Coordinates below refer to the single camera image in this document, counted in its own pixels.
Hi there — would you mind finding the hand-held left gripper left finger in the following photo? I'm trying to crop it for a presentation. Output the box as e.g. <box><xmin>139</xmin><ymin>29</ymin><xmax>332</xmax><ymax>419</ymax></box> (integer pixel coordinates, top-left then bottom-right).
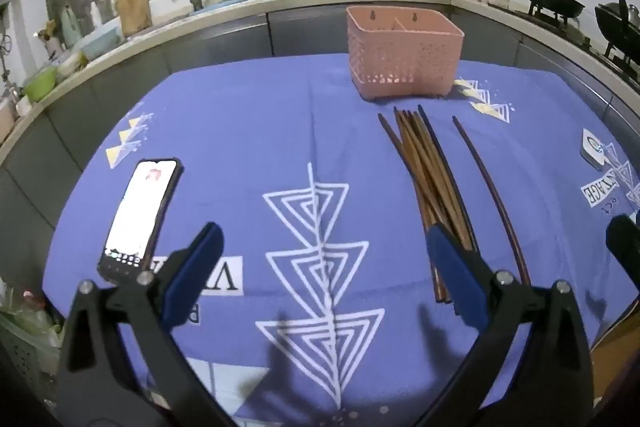
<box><xmin>56</xmin><ymin>222</ymin><xmax>226</xmax><ymax>427</ymax></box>

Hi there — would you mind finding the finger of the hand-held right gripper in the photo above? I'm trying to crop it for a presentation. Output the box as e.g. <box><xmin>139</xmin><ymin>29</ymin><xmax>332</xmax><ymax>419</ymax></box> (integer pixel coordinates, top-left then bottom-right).
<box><xmin>605</xmin><ymin>214</ymin><xmax>640</xmax><ymax>294</ymax></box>

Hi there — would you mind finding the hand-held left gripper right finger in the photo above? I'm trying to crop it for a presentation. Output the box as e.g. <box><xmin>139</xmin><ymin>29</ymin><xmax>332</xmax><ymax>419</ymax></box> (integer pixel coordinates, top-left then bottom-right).
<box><xmin>425</xmin><ymin>223</ymin><xmax>594</xmax><ymax>427</ymax></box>

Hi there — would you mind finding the long dark brown chopstick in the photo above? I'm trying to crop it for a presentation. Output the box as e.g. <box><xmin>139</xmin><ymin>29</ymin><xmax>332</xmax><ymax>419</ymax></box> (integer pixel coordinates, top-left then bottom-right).
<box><xmin>452</xmin><ymin>115</ymin><xmax>532</xmax><ymax>287</ymax></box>

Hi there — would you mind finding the bundle of wooden chopsticks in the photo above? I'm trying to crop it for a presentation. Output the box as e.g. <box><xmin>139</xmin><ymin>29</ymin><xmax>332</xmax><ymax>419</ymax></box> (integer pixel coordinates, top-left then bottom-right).
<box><xmin>377</xmin><ymin>104</ymin><xmax>481</xmax><ymax>305</ymax></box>

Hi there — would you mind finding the pink plastic utensil basket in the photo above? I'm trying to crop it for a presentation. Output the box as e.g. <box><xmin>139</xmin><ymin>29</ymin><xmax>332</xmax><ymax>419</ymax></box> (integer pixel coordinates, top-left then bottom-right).
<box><xmin>346</xmin><ymin>5</ymin><xmax>466</xmax><ymax>100</ymax></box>

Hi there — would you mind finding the black smartphone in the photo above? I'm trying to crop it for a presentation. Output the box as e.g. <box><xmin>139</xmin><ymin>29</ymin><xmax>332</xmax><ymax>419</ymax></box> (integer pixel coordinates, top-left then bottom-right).
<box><xmin>96</xmin><ymin>158</ymin><xmax>183</xmax><ymax>284</ymax></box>

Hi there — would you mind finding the white round-button device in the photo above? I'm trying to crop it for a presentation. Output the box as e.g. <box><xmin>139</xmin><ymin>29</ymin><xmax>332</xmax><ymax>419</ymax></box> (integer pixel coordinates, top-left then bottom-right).
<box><xmin>581</xmin><ymin>128</ymin><xmax>609</xmax><ymax>172</ymax></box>

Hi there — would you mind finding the blue printed tablecloth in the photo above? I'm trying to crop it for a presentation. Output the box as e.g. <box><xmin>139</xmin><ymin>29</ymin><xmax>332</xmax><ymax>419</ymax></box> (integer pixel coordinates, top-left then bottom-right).
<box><xmin>42</xmin><ymin>52</ymin><xmax>640</xmax><ymax>427</ymax></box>

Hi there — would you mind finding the grey plastic crate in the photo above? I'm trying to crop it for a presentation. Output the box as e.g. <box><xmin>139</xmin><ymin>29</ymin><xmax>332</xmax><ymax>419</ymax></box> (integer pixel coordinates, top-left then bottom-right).
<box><xmin>0</xmin><ymin>277</ymin><xmax>64</xmax><ymax>379</ymax></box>

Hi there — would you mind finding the black wok with lid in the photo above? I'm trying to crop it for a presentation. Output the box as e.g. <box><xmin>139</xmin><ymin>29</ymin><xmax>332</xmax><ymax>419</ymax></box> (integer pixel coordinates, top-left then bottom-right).
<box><xmin>594</xmin><ymin>0</ymin><xmax>640</xmax><ymax>64</ymax></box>

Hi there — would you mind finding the black gas stove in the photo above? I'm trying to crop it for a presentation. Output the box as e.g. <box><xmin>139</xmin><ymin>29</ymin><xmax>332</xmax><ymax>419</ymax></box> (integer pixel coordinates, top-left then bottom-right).
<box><xmin>490</xmin><ymin>2</ymin><xmax>640</xmax><ymax>84</ymax></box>

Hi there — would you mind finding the green bowl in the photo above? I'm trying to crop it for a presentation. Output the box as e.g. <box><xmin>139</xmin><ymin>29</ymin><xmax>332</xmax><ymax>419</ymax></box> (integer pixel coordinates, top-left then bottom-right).
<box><xmin>23</xmin><ymin>68</ymin><xmax>57</xmax><ymax>103</ymax></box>

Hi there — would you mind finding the light blue basin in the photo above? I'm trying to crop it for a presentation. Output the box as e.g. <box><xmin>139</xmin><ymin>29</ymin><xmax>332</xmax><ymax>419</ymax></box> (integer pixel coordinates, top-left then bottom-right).
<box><xmin>80</xmin><ymin>27</ymin><xmax>124</xmax><ymax>60</ymax></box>

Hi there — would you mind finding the grey kitchen counter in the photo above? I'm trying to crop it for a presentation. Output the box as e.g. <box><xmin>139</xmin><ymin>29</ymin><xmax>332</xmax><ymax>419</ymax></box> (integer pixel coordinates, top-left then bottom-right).
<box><xmin>0</xmin><ymin>0</ymin><xmax>640</xmax><ymax>228</ymax></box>

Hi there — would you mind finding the brown wooden board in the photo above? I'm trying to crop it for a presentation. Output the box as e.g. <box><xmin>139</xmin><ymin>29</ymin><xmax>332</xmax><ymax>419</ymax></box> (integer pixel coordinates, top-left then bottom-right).
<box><xmin>116</xmin><ymin>0</ymin><xmax>153</xmax><ymax>38</ymax></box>

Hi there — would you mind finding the pale green bottle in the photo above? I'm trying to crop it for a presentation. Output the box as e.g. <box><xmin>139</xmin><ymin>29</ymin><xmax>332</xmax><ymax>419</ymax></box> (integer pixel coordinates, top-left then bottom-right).
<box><xmin>60</xmin><ymin>4</ymin><xmax>81</xmax><ymax>48</ymax></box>

